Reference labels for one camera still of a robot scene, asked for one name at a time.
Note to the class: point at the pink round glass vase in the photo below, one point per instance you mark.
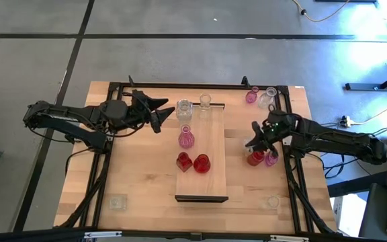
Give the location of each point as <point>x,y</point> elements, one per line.
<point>270,160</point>

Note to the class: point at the black aluminium rig frame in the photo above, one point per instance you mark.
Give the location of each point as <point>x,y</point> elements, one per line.
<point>180,85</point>

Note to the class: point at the red ribbed cylindrical glass vase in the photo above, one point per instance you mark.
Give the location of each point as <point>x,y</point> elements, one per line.
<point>254,159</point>

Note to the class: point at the clear cut-glass bulbous vase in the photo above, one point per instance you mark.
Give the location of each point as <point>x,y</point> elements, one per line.
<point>266,100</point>

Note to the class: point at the clear small round glass vase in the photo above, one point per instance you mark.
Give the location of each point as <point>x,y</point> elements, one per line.
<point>273,201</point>

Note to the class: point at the silver metal bracket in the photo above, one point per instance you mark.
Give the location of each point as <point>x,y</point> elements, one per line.
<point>102,234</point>
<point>289,239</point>

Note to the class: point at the purple-pink ribbed glass vase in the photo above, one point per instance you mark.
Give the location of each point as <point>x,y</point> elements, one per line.
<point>251,97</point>

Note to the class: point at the pink tall conical glass vase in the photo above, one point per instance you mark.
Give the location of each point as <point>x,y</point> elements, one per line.
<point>186,139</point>

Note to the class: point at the clear tall square glass bottle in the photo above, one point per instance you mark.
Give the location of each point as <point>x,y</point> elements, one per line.
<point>184,112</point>

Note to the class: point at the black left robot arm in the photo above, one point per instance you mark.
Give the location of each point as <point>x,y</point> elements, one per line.
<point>72,112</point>

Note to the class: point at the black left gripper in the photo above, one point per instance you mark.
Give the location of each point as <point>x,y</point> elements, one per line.
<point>139,116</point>

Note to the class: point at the clear small square glass vase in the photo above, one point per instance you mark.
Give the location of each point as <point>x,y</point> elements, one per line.
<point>118,202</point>

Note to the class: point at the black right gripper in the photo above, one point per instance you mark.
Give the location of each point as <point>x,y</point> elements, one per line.
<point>275,129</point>

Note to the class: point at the red square glass vase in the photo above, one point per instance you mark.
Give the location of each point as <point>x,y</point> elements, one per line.
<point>184,163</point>

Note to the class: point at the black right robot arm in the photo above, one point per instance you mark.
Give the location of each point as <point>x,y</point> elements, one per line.
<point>331,138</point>

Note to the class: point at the light wooden tray board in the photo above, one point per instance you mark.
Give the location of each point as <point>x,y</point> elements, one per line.
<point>213,161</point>

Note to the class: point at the clear ribbed glass vase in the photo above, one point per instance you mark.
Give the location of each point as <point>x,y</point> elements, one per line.
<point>205,101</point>

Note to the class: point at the white power strip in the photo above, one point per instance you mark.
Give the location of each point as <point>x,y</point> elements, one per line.
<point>346,121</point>

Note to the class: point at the red bulbous glass vase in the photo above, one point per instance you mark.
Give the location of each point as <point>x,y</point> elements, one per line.
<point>202,164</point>

